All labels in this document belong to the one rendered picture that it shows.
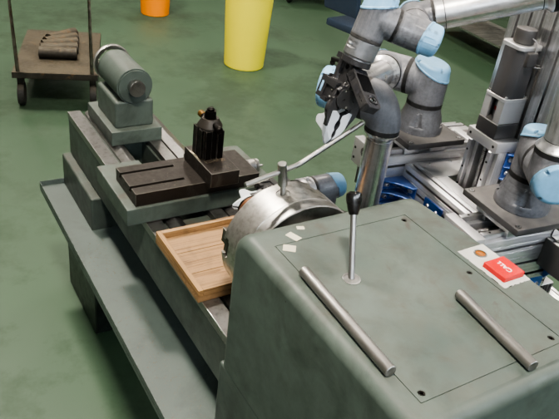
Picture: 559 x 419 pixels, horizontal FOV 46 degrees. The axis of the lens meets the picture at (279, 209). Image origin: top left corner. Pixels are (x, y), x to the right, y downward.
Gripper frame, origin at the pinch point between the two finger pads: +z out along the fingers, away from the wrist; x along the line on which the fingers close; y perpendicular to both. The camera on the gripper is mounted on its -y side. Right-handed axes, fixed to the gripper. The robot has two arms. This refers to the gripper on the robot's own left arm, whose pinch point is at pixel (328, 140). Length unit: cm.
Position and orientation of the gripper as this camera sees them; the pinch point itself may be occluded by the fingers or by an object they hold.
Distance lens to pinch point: 156.7
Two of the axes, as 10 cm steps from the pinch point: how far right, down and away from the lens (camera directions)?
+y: -5.0, -5.1, 6.9
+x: -7.9, -0.5, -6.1
